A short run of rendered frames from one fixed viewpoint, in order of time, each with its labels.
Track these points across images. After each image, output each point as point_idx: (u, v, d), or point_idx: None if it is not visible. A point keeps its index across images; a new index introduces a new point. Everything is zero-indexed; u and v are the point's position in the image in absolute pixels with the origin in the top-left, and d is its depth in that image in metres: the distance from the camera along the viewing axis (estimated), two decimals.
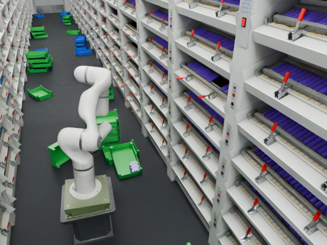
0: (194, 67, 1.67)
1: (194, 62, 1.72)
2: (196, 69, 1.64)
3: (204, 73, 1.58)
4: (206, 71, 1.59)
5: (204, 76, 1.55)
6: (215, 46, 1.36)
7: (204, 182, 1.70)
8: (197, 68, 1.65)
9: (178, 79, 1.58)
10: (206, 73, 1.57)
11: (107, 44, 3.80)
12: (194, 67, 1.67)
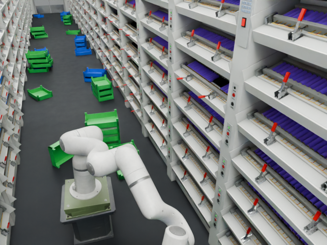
0: (194, 67, 1.67)
1: (194, 62, 1.72)
2: (196, 69, 1.64)
3: (204, 73, 1.58)
4: (206, 71, 1.59)
5: (204, 76, 1.55)
6: (215, 46, 1.36)
7: (204, 182, 1.70)
8: (197, 68, 1.65)
9: (178, 79, 1.58)
10: (206, 73, 1.57)
11: (107, 44, 3.80)
12: (194, 67, 1.67)
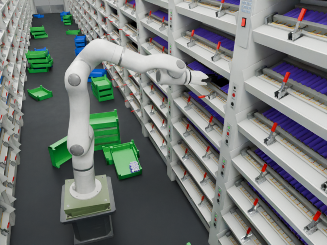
0: (194, 67, 1.67)
1: (194, 62, 1.72)
2: (196, 69, 1.64)
3: (204, 73, 1.58)
4: (206, 71, 1.59)
5: None
6: (215, 46, 1.36)
7: (204, 182, 1.70)
8: (197, 68, 1.65)
9: None
10: (206, 73, 1.57)
11: None
12: (194, 67, 1.67)
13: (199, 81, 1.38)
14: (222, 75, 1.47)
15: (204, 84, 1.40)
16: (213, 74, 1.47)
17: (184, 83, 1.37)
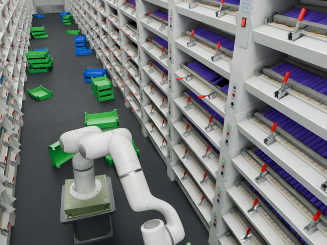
0: (194, 67, 1.67)
1: (194, 62, 1.72)
2: (196, 69, 1.64)
3: (204, 73, 1.58)
4: (206, 71, 1.59)
5: (204, 76, 1.55)
6: (215, 46, 1.36)
7: (204, 182, 1.70)
8: (197, 68, 1.65)
9: (178, 79, 1.58)
10: (206, 73, 1.57)
11: (107, 44, 3.80)
12: (194, 67, 1.67)
13: None
14: (220, 79, 1.48)
15: None
16: None
17: None
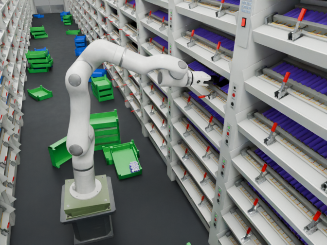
0: (194, 67, 1.67)
1: (194, 62, 1.72)
2: (196, 69, 1.64)
3: None
4: (206, 71, 1.59)
5: None
6: (215, 46, 1.36)
7: (204, 182, 1.70)
8: (197, 68, 1.65)
9: None
10: (206, 73, 1.57)
11: None
12: (194, 67, 1.67)
13: None
14: None
15: (198, 71, 1.44)
16: (217, 82, 1.44)
17: None
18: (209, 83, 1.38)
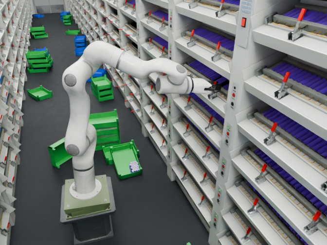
0: (196, 66, 1.67)
1: (196, 61, 1.72)
2: (198, 68, 1.64)
3: (207, 71, 1.58)
4: (208, 70, 1.59)
5: (207, 74, 1.56)
6: (215, 46, 1.36)
7: (204, 182, 1.70)
8: (199, 67, 1.66)
9: None
10: (208, 72, 1.58)
11: None
12: (196, 66, 1.67)
13: (202, 90, 1.30)
14: (223, 78, 1.48)
15: (207, 93, 1.32)
16: (216, 81, 1.39)
17: (185, 92, 1.28)
18: None
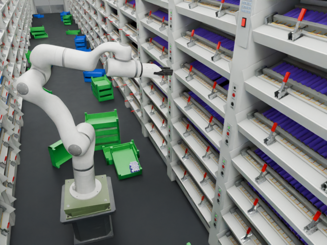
0: (196, 66, 1.67)
1: (196, 61, 1.72)
2: (199, 68, 1.64)
3: (207, 71, 1.58)
4: (208, 70, 1.59)
5: (207, 74, 1.56)
6: (215, 46, 1.36)
7: (204, 182, 1.70)
8: (200, 67, 1.66)
9: (191, 66, 1.57)
10: (208, 72, 1.57)
11: None
12: (197, 66, 1.67)
13: (151, 74, 1.32)
14: (223, 78, 1.48)
15: (156, 78, 1.34)
16: (169, 67, 1.42)
17: (135, 75, 1.31)
18: None
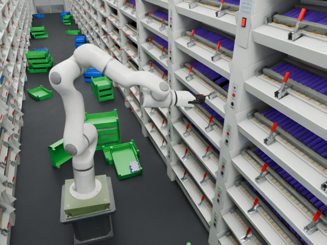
0: (196, 66, 1.67)
1: (196, 61, 1.72)
2: (199, 68, 1.64)
3: (207, 71, 1.58)
4: (208, 70, 1.59)
5: (207, 74, 1.56)
6: (215, 46, 1.36)
7: (204, 182, 1.70)
8: (200, 67, 1.66)
9: (191, 66, 1.57)
10: (208, 72, 1.57)
11: (107, 44, 3.80)
12: (197, 66, 1.67)
13: (186, 103, 1.30)
14: (223, 78, 1.48)
15: (190, 106, 1.32)
16: (202, 94, 1.39)
17: (169, 105, 1.29)
18: None
